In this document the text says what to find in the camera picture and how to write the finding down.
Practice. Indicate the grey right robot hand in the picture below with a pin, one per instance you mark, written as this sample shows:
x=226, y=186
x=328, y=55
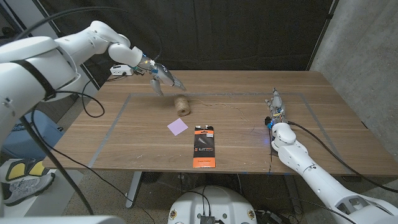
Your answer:
x=276, y=109

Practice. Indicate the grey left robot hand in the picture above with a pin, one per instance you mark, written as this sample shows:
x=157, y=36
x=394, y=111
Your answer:
x=164, y=76

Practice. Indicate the brown twine spool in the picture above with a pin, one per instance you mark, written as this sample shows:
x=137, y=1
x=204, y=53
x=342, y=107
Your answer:
x=182, y=105

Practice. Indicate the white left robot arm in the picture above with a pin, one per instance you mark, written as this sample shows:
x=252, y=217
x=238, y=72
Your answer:
x=31, y=68

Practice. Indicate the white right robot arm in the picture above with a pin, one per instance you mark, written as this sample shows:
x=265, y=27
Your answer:
x=311, y=171

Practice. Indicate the purple sticky note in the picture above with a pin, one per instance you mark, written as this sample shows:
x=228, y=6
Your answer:
x=177, y=127

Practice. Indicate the orange black retail package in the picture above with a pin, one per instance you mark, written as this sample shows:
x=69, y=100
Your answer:
x=204, y=146

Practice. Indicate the white power strip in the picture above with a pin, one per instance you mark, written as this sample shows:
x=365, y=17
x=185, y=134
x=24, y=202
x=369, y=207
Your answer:
x=119, y=70

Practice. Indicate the black backdrop curtain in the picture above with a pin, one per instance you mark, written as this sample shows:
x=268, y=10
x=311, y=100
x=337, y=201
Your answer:
x=248, y=31

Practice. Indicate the grey table leg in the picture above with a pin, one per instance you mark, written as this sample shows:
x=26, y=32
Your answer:
x=133, y=189
x=293, y=193

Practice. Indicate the floor power strip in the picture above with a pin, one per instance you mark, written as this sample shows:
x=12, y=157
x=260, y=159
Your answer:
x=270, y=216

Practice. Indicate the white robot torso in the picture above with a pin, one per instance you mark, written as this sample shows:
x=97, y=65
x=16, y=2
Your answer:
x=214, y=202

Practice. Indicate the blue bag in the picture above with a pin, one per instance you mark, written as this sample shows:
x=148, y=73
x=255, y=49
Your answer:
x=40, y=133

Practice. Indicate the yellow black shoe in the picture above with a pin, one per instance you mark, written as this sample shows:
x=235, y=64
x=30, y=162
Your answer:
x=18, y=169

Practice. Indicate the grey sneaker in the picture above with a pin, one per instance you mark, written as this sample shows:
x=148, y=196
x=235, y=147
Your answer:
x=28, y=188

